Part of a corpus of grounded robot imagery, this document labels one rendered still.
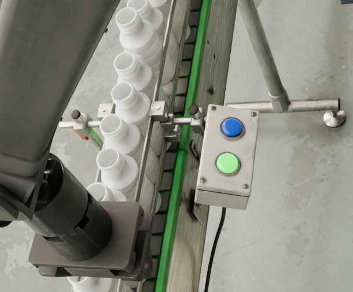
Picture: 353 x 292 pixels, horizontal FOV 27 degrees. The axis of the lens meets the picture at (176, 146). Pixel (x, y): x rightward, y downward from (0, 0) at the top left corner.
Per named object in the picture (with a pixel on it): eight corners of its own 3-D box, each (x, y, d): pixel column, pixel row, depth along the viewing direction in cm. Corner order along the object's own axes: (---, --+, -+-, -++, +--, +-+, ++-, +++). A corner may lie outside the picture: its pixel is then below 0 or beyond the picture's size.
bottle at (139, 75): (151, 135, 127) (116, 83, 113) (136, 112, 130) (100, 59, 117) (180, 116, 127) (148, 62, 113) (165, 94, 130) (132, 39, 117)
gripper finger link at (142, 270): (165, 305, 72) (132, 272, 64) (99, 300, 74) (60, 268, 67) (176, 241, 75) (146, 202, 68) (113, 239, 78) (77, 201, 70)
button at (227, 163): (217, 154, 108) (219, 150, 106) (238, 157, 107) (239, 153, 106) (215, 172, 106) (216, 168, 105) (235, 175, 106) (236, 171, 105)
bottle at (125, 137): (138, 155, 126) (100, 104, 112) (169, 160, 123) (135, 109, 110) (125, 185, 123) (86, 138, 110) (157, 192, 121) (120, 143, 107)
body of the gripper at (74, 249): (134, 275, 66) (103, 244, 59) (35, 270, 69) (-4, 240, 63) (147, 210, 69) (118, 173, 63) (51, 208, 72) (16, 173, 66)
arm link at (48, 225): (49, 208, 56) (65, 143, 58) (-27, 207, 58) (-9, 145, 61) (85, 243, 61) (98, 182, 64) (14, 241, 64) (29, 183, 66)
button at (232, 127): (222, 120, 110) (223, 115, 109) (242, 123, 110) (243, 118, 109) (220, 137, 109) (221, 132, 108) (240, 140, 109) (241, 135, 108)
